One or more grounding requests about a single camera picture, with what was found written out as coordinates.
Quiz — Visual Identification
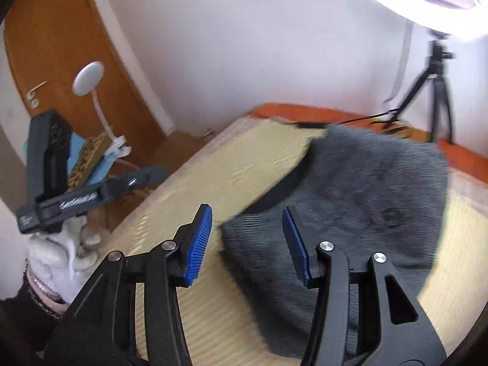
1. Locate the grey knit sweater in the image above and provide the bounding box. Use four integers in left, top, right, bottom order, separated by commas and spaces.
219, 124, 451, 360

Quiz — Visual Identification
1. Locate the orange bed sheet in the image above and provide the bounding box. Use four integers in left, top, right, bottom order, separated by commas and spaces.
249, 102, 488, 184

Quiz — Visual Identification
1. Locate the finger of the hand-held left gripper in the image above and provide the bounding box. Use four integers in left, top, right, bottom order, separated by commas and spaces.
100, 165, 167, 203

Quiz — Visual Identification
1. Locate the yellow bamboo mat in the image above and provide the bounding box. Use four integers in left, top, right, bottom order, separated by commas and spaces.
109, 116, 488, 366

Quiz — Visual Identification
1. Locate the brown wooden door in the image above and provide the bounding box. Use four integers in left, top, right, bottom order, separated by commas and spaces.
3, 0, 167, 155

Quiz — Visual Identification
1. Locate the white clamp desk lamp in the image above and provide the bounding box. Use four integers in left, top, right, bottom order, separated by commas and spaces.
72, 61, 132, 161

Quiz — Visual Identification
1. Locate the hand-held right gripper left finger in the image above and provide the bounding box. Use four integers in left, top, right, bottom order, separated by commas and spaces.
57, 203, 213, 366

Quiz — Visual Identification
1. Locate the black cable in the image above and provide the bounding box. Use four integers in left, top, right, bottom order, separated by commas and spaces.
295, 110, 402, 129

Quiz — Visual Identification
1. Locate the beaded bracelet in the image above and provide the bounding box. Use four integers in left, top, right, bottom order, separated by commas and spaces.
25, 261, 66, 319

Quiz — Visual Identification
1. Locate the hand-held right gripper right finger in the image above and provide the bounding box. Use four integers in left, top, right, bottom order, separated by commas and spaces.
282, 206, 447, 366

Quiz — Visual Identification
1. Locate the white ring light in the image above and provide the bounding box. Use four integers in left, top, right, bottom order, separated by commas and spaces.
339, 0, 488, 41

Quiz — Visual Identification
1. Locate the black tripod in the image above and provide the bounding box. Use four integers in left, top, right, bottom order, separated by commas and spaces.
382, 32, 457, 144

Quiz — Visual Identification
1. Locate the metal door handle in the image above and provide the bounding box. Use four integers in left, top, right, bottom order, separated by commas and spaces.
26, 81, 48, 102

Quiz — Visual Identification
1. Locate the blue patterned box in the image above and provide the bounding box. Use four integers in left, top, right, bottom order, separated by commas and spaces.
66, 131, 120, 195

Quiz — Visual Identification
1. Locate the person's left forearm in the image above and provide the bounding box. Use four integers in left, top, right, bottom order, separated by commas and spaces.
0, 284, 71, 366

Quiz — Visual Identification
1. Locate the person's left hand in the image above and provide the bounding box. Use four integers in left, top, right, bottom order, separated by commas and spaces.
26, 217, 103, 306

